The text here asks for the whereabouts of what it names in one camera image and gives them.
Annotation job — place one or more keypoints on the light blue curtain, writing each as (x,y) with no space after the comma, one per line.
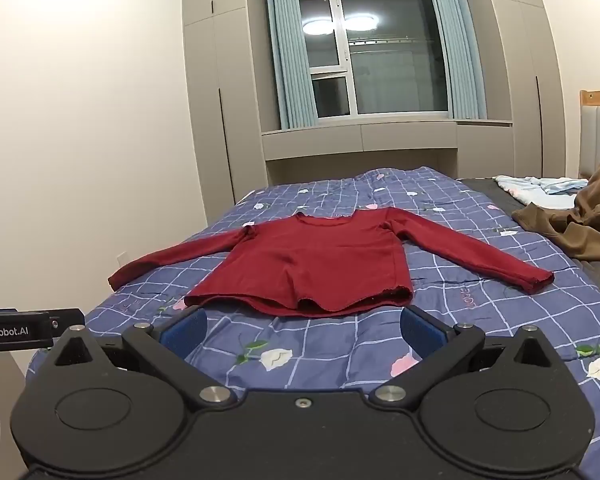
(290,60)
(460,50)

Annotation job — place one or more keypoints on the red long-sleeve shirt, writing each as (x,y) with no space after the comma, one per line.
(320,260)

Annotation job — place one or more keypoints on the white-framed window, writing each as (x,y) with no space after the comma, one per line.
(395,60)

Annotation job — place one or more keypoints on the white wall outlet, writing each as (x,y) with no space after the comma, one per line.
(122,258)

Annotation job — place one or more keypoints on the light blue blanket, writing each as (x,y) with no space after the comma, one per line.
(525,187)

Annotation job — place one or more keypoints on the beige window cabinet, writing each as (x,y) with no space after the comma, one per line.
(330,142)

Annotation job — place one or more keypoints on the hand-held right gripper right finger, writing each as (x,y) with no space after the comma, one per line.
(420,332)

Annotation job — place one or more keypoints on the dark bed sheet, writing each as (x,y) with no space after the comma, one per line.
(485,187)

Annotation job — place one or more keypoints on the brown cloth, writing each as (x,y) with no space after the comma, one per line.
(580,220)

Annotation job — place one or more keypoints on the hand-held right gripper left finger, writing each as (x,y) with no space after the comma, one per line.
(185,331)

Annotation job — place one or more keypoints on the blue checked floral quilt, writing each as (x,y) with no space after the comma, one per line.
(455,195)

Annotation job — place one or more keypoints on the beige wardrobe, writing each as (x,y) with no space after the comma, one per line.
(525,85)
(210,110)

